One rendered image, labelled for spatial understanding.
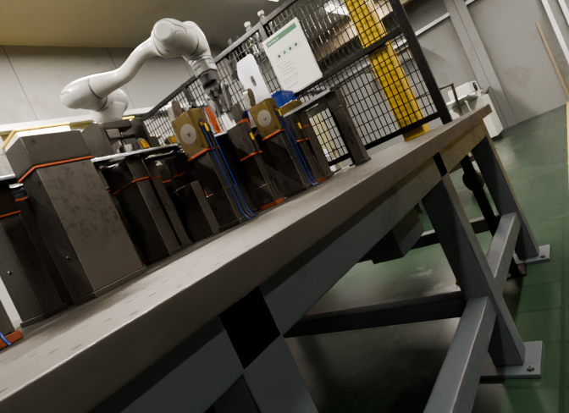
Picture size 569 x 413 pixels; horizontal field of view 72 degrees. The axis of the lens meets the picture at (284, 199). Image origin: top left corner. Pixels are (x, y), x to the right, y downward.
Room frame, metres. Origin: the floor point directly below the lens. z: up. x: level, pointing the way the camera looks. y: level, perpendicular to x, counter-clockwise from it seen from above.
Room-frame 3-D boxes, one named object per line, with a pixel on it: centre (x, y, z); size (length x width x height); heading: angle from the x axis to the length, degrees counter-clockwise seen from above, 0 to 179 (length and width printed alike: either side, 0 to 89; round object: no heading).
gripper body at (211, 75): (1.57, 0.07, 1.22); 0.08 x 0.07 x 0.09; 55
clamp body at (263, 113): (1.40, -0.08, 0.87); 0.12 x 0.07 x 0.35; 56
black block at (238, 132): (1.31, 0.03, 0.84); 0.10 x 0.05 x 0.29; 56
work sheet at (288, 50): (1.97, -0.32, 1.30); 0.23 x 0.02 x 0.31; 56
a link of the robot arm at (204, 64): (1.57, 0.07, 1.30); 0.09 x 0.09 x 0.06
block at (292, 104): (1.72, -0.19, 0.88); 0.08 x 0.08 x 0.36; 56
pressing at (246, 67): (1.78, -0.09, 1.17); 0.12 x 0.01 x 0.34; 56
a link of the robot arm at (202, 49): (1.56, 0.07, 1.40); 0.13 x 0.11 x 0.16; 165
